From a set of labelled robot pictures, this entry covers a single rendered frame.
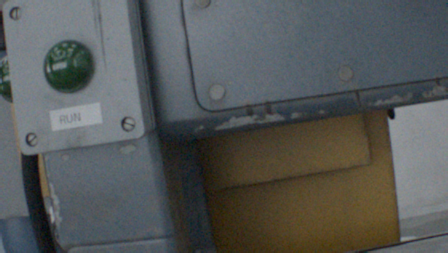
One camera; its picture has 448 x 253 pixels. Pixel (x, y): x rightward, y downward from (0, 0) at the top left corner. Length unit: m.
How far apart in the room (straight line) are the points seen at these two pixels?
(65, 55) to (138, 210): 0.11
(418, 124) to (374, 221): 4.94
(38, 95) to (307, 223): 0.40
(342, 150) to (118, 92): 0.33
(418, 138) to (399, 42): 5.24
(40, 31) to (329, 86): 0.17
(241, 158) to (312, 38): 0.26
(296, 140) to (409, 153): 5.01
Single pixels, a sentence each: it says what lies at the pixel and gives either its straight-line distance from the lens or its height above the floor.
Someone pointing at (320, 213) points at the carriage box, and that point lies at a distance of 0.87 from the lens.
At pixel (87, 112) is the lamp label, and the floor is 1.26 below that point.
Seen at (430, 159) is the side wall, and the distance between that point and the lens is 5.84.
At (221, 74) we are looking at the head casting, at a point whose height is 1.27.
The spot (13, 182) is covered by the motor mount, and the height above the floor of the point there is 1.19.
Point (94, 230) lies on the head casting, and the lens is 0.59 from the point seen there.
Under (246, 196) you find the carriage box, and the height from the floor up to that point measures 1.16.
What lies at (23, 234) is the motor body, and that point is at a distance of 1.04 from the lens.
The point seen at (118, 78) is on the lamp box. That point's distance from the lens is 0.53.
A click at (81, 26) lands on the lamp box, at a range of 0.53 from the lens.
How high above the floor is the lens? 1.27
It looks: 3 degrees down
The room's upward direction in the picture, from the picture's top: 9 degrees counter-clockwise
